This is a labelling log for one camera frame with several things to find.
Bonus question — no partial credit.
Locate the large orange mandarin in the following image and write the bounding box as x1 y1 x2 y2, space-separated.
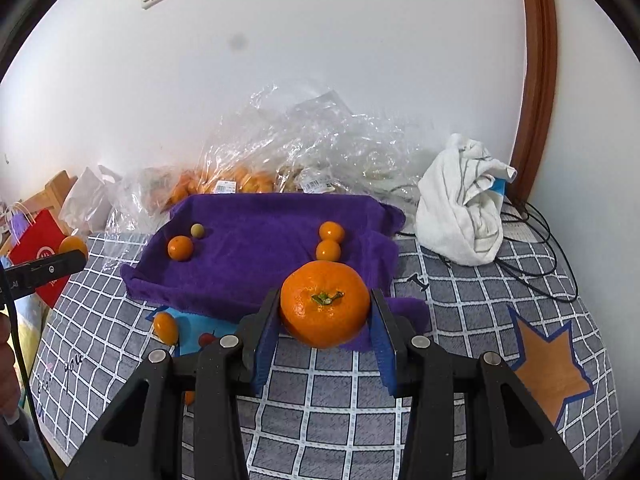
167 235 194 262

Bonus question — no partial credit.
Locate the person's left hand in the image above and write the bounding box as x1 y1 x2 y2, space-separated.
0 314 21 418

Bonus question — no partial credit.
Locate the large orange with stem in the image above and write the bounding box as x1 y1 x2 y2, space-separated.
280 260 371 349

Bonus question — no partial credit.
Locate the red paper bag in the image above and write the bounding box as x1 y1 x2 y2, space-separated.
6 209 68 309

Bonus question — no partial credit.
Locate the blue tissue pack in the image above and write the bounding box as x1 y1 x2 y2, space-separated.
489 178 508 196

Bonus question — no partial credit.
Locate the purple towel tray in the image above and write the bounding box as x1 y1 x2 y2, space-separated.
120 193 406 323

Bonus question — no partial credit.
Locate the clear bag of kumquats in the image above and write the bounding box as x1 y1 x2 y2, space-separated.
171 86 424 210

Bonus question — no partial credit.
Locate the small orange kumquat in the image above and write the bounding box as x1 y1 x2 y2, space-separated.
319 221 346 244
58 235 88 259
316 240 342 262

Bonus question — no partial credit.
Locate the oval orange kumquat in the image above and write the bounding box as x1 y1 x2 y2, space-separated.
153 311 179 347

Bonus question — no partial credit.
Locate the white plastic bag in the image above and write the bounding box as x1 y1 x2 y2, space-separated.
58 165 122 236

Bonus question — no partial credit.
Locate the wooden chair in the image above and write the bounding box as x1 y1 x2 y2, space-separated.
1 170 78 256

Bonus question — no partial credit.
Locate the white crumpled cloth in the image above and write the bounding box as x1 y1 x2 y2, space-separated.
414 133 518 266

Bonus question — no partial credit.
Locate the black cable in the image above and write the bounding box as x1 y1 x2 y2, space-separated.
389 184 580 304

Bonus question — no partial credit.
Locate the brown wooden door frame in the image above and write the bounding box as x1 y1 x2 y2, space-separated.
508 0 558 200

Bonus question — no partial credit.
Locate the small red cherry tomato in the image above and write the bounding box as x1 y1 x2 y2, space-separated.
198 333 217 349

